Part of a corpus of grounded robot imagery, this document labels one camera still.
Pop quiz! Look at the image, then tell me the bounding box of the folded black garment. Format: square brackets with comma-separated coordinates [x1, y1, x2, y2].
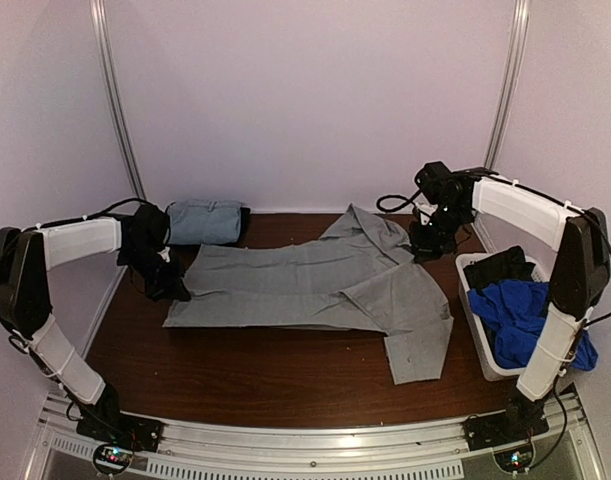
[237, 207, 251, 244]

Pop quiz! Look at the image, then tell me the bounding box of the grey polo shirt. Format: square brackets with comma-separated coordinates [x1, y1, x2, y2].
[163, 206, 453, 385]

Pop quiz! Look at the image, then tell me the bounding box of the right aluminium frame post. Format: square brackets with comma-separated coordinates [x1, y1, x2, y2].
[484, 0, 531, 170]

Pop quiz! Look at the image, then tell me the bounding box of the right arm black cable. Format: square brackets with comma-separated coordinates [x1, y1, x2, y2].
[375, 189, 421, 214]

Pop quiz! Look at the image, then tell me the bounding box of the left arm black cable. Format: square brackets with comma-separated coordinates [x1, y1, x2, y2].
[92, 197, 154, 221]

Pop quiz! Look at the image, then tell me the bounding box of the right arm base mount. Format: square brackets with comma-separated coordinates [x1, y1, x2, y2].
[461, 411, 549, 451]

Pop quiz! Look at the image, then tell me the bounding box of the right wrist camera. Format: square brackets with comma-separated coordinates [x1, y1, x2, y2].
[413, 202, 436, 224]

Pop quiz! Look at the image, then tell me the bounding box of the black garment in basket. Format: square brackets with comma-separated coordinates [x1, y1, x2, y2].
[464, 245, 535, 291]

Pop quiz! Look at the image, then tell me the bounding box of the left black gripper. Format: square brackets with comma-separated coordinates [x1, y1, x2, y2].
[118, 245, 190, 303]

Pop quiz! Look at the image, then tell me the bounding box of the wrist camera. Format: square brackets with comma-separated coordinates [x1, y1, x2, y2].
[413, 202, 436, 224]
[158, 247, 179, 265]

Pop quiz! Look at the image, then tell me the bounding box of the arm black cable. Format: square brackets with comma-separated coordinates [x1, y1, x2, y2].
[92, 197, 154, 221]
[375, 189, 421, 214]

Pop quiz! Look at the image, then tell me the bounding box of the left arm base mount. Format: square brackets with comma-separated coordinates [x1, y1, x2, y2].
[76, 413, 163, 453]

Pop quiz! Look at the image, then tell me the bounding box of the white laundry basket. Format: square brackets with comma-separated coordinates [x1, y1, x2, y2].
[456, 253, 575, 400]

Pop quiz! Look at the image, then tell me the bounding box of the aluminium frame post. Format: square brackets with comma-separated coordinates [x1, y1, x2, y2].
[484, 0, 531, 170]
[89, 0, 148, 201]

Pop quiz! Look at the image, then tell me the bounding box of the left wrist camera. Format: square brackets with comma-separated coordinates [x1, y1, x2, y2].
[158, 247, 179, 265]

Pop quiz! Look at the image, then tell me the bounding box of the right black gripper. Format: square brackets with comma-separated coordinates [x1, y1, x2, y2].
[410, 203, 471, 264]

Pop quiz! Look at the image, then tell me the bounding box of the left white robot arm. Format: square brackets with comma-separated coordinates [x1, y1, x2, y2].
[0, 201, 190, 406]

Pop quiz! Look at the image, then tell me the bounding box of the blue garment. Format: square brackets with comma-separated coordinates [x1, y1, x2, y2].
[467, 278, 599, 372]

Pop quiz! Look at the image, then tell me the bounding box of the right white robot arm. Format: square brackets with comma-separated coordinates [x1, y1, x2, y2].
[410, 162, 611, 442]

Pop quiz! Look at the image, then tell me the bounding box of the left aluminium frame post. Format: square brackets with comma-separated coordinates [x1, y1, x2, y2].
[89, 0, 148, 201]

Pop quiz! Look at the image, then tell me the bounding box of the front aluminium rail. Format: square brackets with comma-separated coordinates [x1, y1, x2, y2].
[34, 392, 594, 480]

